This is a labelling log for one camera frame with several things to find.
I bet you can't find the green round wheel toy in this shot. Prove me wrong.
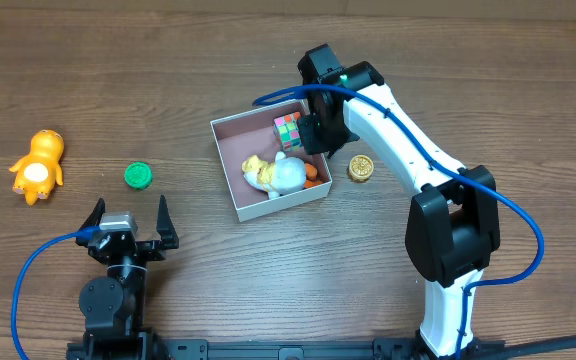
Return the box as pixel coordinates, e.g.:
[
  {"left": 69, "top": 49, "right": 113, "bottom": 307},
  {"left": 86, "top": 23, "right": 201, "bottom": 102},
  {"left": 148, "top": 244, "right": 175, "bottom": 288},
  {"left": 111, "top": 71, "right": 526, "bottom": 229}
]
[{"left": 124, "top": 162, "right": 153, "bottom": 190}]

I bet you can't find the thick black cable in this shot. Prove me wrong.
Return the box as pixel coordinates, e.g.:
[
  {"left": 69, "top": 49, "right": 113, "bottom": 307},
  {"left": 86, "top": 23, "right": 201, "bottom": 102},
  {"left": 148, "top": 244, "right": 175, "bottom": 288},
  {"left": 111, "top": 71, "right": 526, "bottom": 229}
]
[{"left": 487, "top": 330, "right": 576, "bottom": 360}]

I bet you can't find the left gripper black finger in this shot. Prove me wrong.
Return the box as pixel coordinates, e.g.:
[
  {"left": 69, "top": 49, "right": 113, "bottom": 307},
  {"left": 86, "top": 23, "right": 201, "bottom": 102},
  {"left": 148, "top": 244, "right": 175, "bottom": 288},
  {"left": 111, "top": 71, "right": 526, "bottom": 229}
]
[
  {"left": 75, "top": 198, "right": 105, "bottom": 246},
  {"left": 156, "top": 195, "right": 179, "bottom": 250}
]

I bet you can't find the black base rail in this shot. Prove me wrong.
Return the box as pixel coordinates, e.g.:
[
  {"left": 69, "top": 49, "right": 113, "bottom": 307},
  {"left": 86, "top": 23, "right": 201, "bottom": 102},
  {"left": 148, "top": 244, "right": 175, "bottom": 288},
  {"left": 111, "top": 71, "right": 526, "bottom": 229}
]
[{"left": 65, "top": 337, "right": 507, "bottom": 360}]

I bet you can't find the multicoloured puzzle cube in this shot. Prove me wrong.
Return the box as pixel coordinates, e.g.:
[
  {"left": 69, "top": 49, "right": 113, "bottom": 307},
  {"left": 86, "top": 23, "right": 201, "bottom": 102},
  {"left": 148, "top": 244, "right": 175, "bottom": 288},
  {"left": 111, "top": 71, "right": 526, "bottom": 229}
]
[{"left": 273, "top": 112, "right": 303, "bottom": 152}]

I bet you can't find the white plush duck toy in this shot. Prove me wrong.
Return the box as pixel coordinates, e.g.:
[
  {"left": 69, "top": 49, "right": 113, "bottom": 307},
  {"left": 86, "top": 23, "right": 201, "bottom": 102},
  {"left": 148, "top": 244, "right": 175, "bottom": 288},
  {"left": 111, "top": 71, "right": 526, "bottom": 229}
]
[{"left": 241, "top": 151, "right": 323, "bottom": 200}]

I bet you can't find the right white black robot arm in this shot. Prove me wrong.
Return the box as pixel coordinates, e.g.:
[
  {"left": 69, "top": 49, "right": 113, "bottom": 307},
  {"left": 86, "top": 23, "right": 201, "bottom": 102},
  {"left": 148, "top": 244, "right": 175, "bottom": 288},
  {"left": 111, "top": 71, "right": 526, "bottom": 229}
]
[{"left": 298, "top": 56, "right": 500, "bottom": 359}]

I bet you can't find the left blue cable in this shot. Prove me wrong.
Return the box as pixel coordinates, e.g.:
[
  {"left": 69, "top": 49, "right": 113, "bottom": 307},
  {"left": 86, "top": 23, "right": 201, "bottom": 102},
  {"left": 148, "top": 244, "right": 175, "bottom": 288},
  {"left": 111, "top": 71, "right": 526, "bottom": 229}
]
[{"left": 10, "top": 225, "right": 103, "bottom": 360}]

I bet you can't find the orange dinosaur figure toy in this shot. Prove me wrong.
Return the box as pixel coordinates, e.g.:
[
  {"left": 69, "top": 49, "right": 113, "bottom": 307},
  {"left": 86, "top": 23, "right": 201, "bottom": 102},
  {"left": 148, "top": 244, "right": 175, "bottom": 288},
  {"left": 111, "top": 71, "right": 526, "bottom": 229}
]
[{"left": 9, "top": 129, "right": 65, "bottom": 206}]

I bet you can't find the white box pink interior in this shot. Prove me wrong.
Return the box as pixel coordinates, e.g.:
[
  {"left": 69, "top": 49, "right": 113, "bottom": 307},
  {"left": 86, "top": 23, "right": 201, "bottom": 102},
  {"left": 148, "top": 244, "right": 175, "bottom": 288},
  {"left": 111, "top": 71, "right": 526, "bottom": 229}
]
[{"left": 211, "top": 100, "right": 332, "bottom": 222}]

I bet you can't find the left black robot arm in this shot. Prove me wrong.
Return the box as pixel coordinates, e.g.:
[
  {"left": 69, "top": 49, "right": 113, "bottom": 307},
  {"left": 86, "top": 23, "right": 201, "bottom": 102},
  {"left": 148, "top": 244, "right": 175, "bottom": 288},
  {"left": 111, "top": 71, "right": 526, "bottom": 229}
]
[{"left": 66, "top": 197, "right": 179, "bottom": 360}]

